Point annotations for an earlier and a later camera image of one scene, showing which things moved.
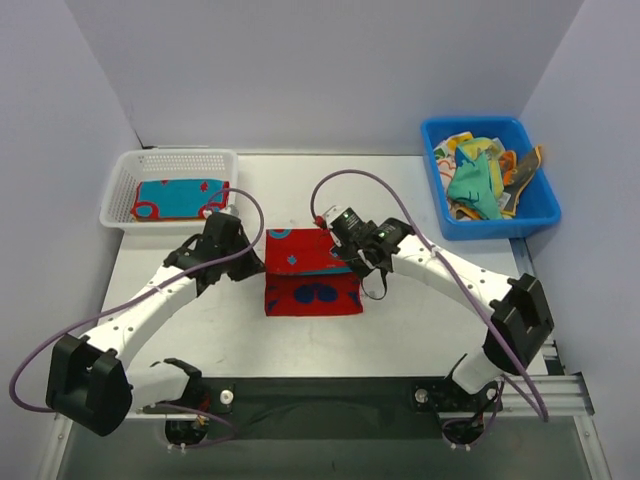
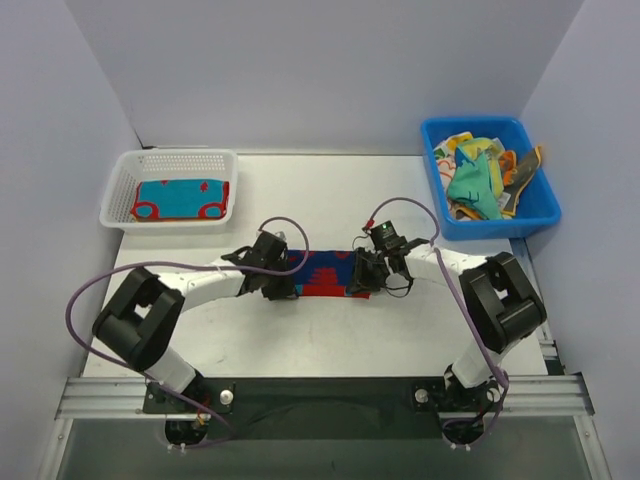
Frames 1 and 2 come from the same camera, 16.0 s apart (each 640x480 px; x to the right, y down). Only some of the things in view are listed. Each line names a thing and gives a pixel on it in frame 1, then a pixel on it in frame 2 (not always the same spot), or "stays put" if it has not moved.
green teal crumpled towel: [472, 183] stays put
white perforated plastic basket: [134, 167] stays put
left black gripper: [245, 261] -> [279, 288]
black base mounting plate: [337, 408] stays put
